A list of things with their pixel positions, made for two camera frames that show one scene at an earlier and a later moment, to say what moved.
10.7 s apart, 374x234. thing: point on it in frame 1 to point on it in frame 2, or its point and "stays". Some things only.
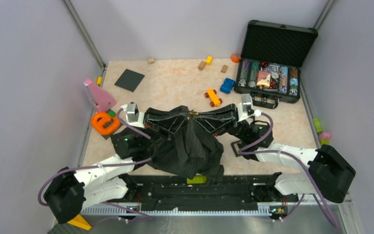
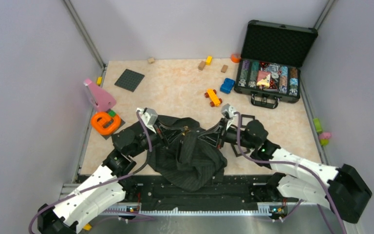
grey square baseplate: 129,80 stays
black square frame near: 233,144 stays
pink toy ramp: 98,97 stays
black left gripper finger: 171,119 to 171,131
